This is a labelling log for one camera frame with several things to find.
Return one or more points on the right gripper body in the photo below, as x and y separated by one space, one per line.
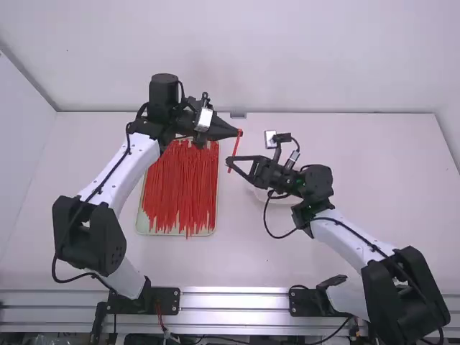
273 174

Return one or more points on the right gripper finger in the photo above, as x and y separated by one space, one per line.
241 172
244 158

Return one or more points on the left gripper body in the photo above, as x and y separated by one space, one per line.
185 120

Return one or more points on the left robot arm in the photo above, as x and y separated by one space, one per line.
118 172

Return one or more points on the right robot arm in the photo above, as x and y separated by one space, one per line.
359 244

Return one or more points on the white dish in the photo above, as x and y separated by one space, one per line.
280 200

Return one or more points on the pale tray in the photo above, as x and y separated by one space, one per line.
143 230

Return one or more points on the silver rails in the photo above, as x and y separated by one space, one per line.
233 298

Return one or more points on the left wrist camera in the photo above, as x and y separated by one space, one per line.
203 120

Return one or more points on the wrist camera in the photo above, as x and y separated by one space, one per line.
203 120
270 139

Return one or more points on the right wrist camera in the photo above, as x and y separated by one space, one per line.
270 139

